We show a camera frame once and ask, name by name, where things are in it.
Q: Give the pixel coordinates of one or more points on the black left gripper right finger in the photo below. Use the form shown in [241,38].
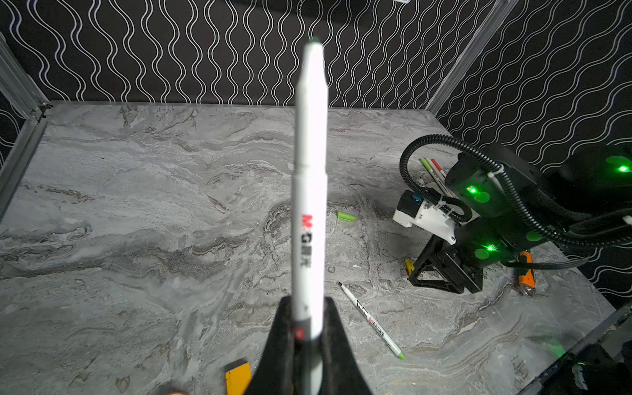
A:
[341,374]

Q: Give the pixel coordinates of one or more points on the white pen green tip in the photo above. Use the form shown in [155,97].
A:
[309,189]

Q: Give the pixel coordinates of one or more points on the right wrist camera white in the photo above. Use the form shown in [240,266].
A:
[413,210]

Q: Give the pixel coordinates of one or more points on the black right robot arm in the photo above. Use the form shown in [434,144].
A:
[498,207]

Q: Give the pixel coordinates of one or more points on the green pen cap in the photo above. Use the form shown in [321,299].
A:
[346,217]

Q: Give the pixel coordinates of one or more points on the white pen green end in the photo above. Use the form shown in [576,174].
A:
[397,351]

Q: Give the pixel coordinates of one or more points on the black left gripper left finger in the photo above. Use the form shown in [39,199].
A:
[275,372]

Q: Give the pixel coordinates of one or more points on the yellow pen cap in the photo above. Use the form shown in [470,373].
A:
[409,265]

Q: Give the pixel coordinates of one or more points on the white pen red cap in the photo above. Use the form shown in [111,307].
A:
[438,169]

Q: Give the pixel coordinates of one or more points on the yellow rectangular block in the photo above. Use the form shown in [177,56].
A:
[237,377]

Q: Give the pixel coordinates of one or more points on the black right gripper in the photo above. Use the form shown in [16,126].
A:
[449,268]

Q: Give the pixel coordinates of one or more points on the white pen yellow tip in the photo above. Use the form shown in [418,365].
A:
[434,176]

